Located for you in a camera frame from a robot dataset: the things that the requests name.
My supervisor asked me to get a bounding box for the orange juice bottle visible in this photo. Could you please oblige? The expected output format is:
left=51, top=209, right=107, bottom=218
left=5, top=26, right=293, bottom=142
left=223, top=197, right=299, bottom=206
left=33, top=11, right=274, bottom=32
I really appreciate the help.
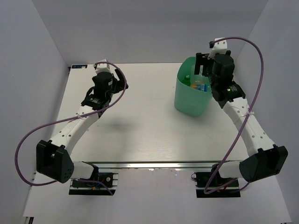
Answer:
left=190, top=84, right=198, bottom=90

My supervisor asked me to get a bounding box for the green plastic bin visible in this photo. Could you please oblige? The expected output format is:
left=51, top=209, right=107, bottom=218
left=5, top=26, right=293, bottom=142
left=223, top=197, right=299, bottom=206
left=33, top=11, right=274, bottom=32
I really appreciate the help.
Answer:
left=174, top=56, right=213, bottom=117

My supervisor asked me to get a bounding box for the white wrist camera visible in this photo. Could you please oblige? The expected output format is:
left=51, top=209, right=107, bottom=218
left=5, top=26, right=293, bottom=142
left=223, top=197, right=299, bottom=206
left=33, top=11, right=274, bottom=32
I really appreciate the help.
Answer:
left=207, top=38, right=228, bottom=60
left=93, top=59, right=111, bottom=74

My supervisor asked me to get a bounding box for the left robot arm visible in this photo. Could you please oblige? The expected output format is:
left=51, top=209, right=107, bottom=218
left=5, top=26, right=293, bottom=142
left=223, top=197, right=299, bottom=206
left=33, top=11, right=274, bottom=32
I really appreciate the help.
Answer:
left=36, top=68, right=128, bottom=186

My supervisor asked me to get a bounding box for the green plastic bottle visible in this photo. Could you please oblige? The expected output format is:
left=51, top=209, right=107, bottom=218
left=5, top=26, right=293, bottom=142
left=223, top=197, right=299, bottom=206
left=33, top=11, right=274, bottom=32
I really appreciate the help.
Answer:
left=182, top=75, right=191, bottom=86

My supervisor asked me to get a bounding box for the clear bottle blue label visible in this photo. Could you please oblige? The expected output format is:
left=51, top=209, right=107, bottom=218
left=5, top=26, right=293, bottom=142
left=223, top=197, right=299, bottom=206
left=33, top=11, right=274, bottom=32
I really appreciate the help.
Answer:
left=196, top=83, right=208, bottom=92

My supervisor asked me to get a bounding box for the blue table label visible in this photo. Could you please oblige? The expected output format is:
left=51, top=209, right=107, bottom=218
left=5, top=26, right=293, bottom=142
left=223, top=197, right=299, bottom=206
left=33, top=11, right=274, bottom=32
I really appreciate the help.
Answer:
left=71, top=64, right=87, bottom=69

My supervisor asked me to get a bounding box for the clear crushed plastic bottle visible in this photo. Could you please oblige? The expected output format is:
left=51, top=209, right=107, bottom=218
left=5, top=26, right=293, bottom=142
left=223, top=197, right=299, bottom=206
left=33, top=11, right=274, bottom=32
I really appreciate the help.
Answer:
left=191, top=65, right=205, bottom=83

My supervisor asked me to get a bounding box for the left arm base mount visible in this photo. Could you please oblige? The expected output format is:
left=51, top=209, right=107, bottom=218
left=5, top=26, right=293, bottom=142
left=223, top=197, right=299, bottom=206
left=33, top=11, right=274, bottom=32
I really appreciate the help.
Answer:
left=69, top=162, right=119, bottom=196

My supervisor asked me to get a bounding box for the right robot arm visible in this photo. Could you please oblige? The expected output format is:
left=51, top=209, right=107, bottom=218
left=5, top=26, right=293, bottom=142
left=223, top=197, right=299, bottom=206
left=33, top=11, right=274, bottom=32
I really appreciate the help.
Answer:
left=194, top=50, right=288, bottom=186

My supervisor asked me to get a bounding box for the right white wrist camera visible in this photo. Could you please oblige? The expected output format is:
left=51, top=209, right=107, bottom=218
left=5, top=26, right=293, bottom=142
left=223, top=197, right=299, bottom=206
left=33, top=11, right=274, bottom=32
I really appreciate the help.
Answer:
left=207, top=38, right=228, bottom=60

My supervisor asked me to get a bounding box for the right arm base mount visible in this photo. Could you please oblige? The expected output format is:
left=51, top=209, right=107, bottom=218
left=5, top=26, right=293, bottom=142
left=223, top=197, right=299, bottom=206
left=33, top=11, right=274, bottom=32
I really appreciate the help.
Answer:
left=191, top=163, right=241, bottom=199

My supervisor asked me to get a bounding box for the aluminium table rail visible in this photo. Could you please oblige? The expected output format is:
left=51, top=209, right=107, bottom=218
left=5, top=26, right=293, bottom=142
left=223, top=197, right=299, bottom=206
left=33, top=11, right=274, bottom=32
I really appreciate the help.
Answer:
left=81, top=160, right=246, bottom=170

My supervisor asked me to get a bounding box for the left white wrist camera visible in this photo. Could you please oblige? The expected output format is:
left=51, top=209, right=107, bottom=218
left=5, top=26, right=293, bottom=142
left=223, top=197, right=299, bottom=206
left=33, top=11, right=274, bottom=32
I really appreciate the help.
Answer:
left=93, top=59, right=111, bottom=74

